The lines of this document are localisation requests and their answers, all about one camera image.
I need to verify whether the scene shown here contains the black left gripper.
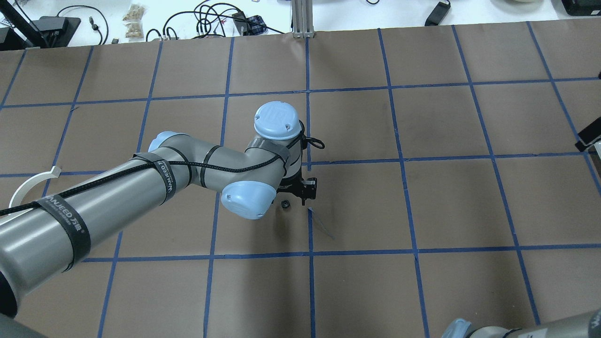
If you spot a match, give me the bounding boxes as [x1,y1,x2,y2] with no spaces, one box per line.
[277,176,318,206]

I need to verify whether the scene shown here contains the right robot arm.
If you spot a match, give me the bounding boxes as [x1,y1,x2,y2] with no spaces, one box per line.
[442,309,601,338]

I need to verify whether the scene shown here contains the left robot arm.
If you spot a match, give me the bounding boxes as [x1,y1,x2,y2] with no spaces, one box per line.
[0,101,325,338]

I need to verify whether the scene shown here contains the black power adapter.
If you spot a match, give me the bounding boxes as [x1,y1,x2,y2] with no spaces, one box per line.
[424,0,451,26]

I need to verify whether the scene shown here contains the white curved plastic part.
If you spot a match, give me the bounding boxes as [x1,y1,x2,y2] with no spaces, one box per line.
[9,166,62,207]

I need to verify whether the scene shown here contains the black braided cable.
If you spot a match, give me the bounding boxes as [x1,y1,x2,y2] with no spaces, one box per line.
[0,131,325,217]

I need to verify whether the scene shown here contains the aluminium frame post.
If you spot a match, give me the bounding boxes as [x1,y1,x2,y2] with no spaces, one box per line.
[290,0,315,38]

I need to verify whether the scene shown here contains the black tangled cables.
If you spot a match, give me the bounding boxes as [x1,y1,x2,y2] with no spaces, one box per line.
[146,2,285,43]

